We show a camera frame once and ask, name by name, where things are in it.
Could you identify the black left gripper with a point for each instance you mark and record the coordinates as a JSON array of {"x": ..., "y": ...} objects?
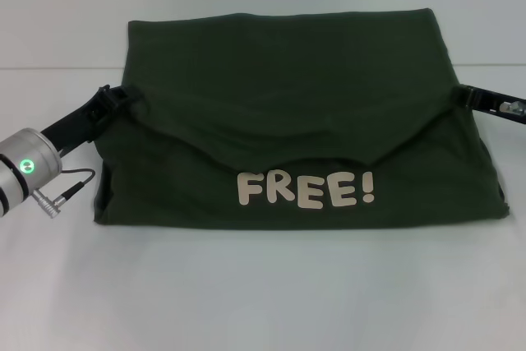
[{"x": 74, "y": 121}]

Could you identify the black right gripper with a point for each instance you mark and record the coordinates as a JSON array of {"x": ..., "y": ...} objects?
[{"x": 493, "y": 102}]

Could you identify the dark green shirt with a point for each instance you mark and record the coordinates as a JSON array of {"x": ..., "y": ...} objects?
[{"x": 296, "y": 121}]

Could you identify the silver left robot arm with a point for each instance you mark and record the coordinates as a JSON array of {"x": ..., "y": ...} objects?
[{"x": 24, "y": 170}]

